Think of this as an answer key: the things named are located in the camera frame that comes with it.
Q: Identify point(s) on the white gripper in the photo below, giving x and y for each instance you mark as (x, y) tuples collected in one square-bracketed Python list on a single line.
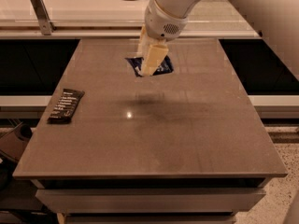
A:
[(163, 22)]

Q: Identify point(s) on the blue rxbar blueberry wrapper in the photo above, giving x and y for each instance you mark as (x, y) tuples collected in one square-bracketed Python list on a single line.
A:
[(166, 67)]

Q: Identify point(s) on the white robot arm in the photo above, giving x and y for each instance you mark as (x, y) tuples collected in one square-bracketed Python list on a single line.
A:
[(271, 65)]

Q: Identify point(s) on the grey drawer front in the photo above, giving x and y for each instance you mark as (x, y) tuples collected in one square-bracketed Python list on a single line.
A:
[(108, 201)]

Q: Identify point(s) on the dark object at left floor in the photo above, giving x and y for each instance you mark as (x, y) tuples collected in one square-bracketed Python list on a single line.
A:
[(13, 143)]

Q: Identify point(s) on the left metal rail bracket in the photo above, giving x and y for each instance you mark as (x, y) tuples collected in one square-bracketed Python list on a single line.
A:
[(45, 25)]

